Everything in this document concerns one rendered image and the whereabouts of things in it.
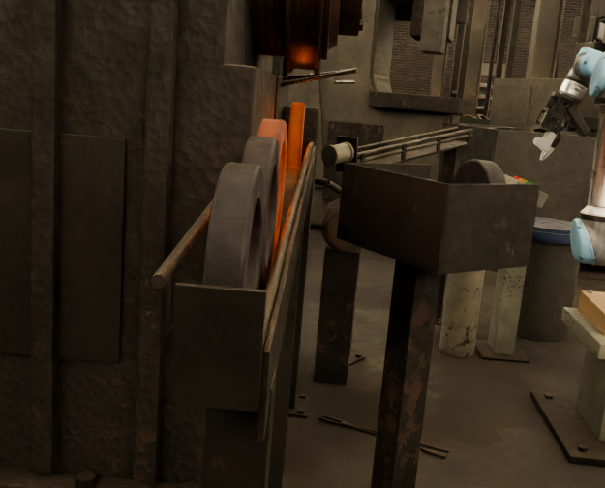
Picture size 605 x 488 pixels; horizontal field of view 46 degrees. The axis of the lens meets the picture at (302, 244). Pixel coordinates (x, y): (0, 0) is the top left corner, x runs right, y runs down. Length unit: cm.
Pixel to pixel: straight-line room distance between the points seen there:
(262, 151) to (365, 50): 365
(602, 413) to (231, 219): 156
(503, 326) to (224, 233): 203
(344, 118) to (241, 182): 383
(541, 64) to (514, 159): 686
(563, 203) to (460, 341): 167
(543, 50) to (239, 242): 1013
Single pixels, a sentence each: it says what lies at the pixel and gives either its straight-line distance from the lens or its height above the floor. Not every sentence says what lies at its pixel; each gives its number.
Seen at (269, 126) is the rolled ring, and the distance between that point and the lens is 98.
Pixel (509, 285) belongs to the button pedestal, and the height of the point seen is 26.
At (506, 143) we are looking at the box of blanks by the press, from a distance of 379.
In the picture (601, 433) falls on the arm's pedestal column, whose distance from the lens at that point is 204.
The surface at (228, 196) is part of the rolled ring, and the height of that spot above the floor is 74.
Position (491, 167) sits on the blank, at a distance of 120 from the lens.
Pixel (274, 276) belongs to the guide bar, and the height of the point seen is 64.
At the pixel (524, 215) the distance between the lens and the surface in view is 120.
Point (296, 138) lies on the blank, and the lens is 166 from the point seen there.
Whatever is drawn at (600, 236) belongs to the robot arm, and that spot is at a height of 54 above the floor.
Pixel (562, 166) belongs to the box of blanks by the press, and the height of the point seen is 58.
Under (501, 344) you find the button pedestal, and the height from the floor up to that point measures 5.
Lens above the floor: 83
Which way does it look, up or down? 12 degrees down
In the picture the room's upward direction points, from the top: 5 degrees clockwise
